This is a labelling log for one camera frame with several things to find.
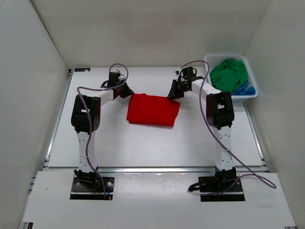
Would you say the green t shirt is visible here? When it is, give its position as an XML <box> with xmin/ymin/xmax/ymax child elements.
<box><xmin>210</xmin><ymin>58</ymin><xmax>248</xmax><ymax>94</ymax></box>

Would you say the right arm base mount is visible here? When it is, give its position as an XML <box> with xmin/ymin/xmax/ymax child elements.
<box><xmin>187</xmin><ymin>175</ymin><xmax>245</xmax><ymax>202</ymax></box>

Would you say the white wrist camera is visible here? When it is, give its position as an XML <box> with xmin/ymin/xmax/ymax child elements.
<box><xmin>175</xmin><ymin>69</ymin><xmax>181</xmax><ymax>75</ymax></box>
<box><xmin>112</xmin><ymin>69</ymin><xmax>121</xmax><ymax>75</ymax></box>

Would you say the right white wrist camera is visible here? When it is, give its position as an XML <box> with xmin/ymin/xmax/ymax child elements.
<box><xmin>175</xmin><ymin>69</ymin><xmax>181</xmax><ymax>75</ymax></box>

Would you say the dark label sticker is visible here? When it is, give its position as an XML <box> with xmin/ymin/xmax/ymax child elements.
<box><xmin>74</xmin><ymin>68</ymin><xmax>91</xmax><ymax>72</ymax></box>

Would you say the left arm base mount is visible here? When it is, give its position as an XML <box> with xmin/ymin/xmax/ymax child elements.
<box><xmin>70</xmin><ymin>169</ymin><xmax>115</xmax><ymax>200</ymax></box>

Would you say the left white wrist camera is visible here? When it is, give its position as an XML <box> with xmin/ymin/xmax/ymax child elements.
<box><xmin>112</xmin><ymin>69</ymin><xmax>121</xmax><ymax>75</ymax></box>

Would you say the white plastic basket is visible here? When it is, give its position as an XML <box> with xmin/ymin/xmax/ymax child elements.
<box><xmin>204</xmin><ymin>54</ymin><xmax>258</xmax><ymax>103</ymax></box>

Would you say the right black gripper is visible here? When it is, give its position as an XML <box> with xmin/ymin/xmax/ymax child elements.
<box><xmin>167</xmin><ymin>80</ymin><xmax>189</xmax><ymax>101</ymax></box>

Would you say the red t shirt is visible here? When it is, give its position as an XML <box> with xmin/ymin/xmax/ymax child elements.
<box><xmin>126</xmin><ymin>94</ymin><xmax>181</xmax><ymax>127</ymax></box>

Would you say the blue t shirt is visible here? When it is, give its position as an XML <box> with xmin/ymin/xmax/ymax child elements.
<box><xmin>232</xmin><ymin>81</ymin><xmax>256</xmax><ymax>96</ymax></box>

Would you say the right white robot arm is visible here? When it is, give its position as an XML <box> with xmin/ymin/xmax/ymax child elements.
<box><xmin>167</xmin><ymin>67</ymin><xmax>237</xmax><ymax>191</ymax></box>

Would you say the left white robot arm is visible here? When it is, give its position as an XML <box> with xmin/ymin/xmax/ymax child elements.
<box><xmin>71</xmin><ymin>70</ymin><xmax>134</xmax><ymax>191</ymax></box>

